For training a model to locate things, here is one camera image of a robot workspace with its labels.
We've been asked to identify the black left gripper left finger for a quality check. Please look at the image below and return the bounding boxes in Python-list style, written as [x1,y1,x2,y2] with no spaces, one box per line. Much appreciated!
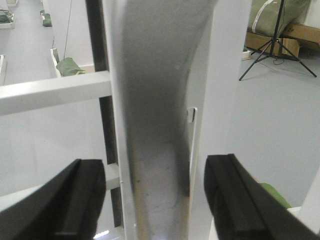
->
[0,159,106,240]

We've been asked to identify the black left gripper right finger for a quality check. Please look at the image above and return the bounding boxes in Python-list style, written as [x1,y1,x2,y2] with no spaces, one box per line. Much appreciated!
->
[203,154,320,240]

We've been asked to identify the silver door handle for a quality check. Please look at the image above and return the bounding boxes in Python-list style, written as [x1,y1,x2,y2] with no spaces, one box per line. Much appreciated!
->
[103,0,215,240]

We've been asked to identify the green sandbag by box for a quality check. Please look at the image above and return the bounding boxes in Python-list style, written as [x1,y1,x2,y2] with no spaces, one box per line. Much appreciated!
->
[259,182,292,209]

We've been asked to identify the white diagonal brace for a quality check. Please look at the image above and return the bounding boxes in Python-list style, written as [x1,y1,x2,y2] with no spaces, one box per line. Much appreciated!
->
[287,169,320,235]

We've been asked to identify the green sandbag in tray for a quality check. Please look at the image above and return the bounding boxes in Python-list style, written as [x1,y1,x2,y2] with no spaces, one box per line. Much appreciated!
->
[56,57,86,77]

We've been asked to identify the black light tripod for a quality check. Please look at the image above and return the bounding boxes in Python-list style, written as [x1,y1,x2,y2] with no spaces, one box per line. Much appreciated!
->
[239,0,317,81]

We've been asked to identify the cardboard boxes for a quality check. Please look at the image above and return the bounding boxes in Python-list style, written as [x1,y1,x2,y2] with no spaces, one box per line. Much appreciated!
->
[245,23,320,57]

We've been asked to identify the large olive green sack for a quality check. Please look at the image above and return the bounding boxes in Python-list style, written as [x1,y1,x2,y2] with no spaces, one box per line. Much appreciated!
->
[247,0,310,37]

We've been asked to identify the white wall panel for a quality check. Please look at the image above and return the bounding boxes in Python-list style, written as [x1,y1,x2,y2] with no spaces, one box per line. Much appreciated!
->
[188,0,252,240]

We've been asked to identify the white wooden base frame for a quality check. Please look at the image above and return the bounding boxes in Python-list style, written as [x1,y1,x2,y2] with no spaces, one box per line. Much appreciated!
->
[50,48,62,78]

